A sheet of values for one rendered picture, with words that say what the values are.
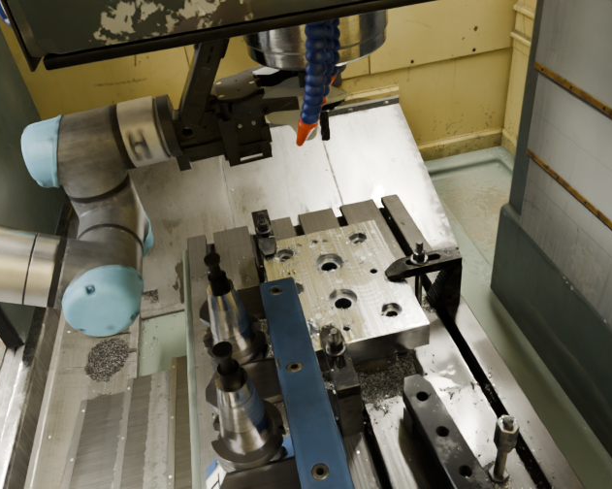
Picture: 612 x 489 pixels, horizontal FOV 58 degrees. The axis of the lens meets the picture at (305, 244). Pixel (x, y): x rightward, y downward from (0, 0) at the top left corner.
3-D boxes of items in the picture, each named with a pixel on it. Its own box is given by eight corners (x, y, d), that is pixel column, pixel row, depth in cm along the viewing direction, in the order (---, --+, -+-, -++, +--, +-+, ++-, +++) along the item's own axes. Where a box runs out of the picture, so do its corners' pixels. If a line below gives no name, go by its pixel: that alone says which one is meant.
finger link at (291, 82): (316, 92, 74) (259, 117, 70) (309, 48, 70) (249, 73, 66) (330, 98, 72) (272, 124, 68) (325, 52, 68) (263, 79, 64)
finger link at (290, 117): (351, 131, 64) (275, 133, 66) (346, 82, 60) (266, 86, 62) (347, 145, 61) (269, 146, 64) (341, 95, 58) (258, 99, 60)
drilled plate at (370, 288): (289, 377, 86) (285, 357, 83) (263, 264, 109) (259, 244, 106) (429, 344, 88) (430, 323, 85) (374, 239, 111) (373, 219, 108)
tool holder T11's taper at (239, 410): (272, 449, 45) (258, 400, 41) (218, 454, 45) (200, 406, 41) (273, 404, 49) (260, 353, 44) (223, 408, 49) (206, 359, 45)
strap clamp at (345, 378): (342, 437, 82) (335, 373, 72) (322, 369, 92) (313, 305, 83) (364, 431, 82) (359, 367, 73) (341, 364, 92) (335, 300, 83)
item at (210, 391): (208, 422, 50) (206, 416, 49) (205, 376, 54) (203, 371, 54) (283, 404, 51) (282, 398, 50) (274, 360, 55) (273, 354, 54)
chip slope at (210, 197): (140, 370, 133) (103, 291, 117) (146, 217, 185) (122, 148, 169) (486, 289, 141) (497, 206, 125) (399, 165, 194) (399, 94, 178)
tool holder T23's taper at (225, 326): (261, 343, 54) (248, 294, 50) (217, 359, 53) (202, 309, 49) (248, 314, 58) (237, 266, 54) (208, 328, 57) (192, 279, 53)
